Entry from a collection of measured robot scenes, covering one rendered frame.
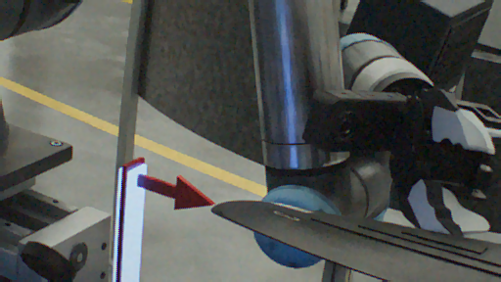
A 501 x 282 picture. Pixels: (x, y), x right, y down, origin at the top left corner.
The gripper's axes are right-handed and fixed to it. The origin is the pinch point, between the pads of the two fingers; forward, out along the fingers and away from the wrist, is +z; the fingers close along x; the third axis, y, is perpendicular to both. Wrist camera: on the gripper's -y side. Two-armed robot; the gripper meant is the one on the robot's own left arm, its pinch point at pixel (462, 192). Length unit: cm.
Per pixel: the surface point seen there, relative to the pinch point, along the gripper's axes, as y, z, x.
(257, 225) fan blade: -18.9, 13.9, -1.1
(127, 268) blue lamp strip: -23.2, 0.8, 9.0
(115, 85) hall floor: 29, -424, 116
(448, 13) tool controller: 14.5, -43.0, -6.4
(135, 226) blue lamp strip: -23.0, 0.2, 5.9
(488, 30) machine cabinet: 285, -564, 73
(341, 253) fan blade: -14.4, 15.5, -0.8
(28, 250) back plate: -33, 47, -13
